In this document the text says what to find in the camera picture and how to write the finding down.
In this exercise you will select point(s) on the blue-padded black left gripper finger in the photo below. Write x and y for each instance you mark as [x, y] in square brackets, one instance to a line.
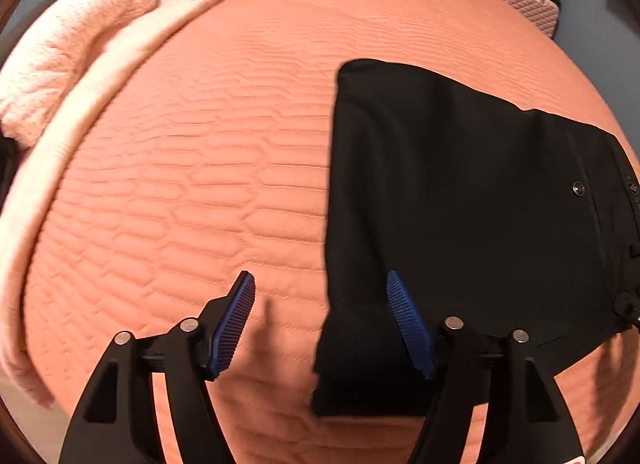
[117, 420]

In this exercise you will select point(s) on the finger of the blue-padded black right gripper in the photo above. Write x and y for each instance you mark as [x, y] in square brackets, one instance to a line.
[527, 419]

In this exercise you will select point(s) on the black pants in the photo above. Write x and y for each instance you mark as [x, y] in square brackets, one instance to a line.
[501, 217]

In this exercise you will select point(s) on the light pink folded blanket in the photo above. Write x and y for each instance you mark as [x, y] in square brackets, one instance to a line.
[115, 55]

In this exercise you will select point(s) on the salmon quilted bedspread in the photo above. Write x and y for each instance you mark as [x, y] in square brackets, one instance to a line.
[213, 159]

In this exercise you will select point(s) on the black crumpled garment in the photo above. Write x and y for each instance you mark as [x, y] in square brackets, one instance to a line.
[10, 157]

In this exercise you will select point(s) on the pink dotted pillow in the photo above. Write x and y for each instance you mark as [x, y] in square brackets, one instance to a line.
[50, 58]

